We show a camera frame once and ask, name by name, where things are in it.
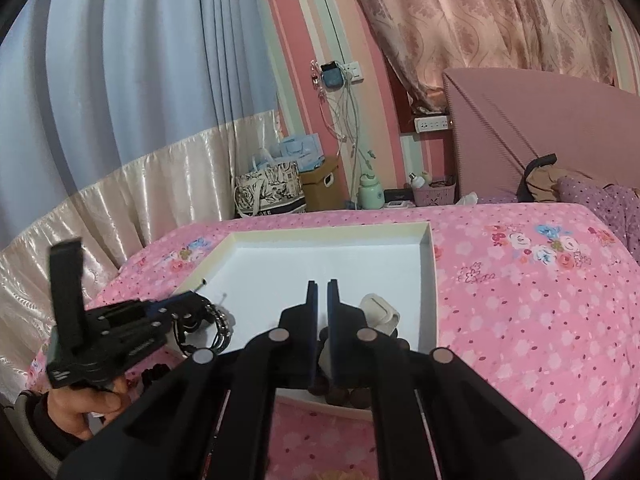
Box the person's left forearm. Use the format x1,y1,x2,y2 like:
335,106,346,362
15,390,96,480

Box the pink ribbed headboard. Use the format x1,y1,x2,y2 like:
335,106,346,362
442,66,640,206

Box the light blue gift bag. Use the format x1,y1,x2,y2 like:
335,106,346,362
272,134,323,171

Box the pink plastic basket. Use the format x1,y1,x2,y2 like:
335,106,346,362
411,182,457,207

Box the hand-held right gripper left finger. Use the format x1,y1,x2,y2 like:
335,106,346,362
57,280,321,480

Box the cream satin curtain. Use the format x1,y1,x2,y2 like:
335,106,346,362
0,110,283,401

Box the light blue curtain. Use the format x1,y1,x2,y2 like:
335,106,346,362
0,0,281,201

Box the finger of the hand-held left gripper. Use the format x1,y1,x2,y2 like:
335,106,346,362
165,311,216,341
145,292,208,318

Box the black cord beaded bracelet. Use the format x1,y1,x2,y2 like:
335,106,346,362
175,302,235,358

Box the brown cardboard box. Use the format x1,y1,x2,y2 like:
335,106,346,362
299,156,347,212

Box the purple dotted blanket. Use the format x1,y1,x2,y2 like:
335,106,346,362
557,175,640,256

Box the white power strip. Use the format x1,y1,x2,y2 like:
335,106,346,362
414,116,451,133

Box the pink floral bedsheet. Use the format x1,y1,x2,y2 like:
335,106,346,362
20,202,636,480

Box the person's left hand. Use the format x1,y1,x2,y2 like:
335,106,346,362
50,375,130,443

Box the brown bag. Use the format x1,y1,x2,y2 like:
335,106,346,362
525,167,567,203

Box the green water bottle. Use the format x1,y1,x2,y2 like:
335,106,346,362
357,172,386,209

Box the brown wooden bead bracelet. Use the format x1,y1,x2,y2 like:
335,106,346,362
307,330,412,411

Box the pink patterned curtain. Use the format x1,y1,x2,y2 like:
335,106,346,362
340,0,631,111

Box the white shallow cardboard box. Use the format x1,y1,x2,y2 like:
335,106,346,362
172,220,441,421

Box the blue plugged-in charger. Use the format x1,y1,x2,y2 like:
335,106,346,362
320,62,346,89

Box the black curved handle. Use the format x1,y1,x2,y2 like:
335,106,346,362
517,155,558,201

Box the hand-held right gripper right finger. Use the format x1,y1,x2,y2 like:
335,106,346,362
326,279,586,480

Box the white hair clip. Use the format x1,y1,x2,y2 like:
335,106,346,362
357,294,401,335

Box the white hanging cables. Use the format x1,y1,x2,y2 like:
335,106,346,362
312,80,376,201

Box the black white floral tote bag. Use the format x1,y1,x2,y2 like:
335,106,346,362
234,160,307,218

